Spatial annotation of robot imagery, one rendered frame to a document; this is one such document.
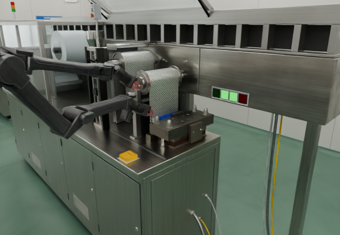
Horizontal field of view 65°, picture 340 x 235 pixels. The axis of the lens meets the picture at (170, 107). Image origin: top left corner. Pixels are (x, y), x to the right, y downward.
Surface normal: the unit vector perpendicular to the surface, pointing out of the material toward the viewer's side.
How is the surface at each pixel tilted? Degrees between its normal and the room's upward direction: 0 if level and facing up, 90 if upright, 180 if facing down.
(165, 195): 90
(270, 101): 90
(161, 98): 90
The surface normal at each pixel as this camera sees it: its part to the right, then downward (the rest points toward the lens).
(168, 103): 0.69, 0.22
